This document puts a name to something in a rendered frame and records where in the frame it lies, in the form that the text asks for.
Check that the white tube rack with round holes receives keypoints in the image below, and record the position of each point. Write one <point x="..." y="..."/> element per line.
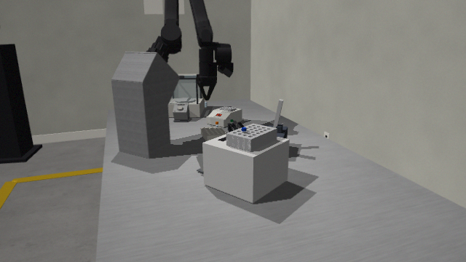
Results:
<point x="210" y="133"/>

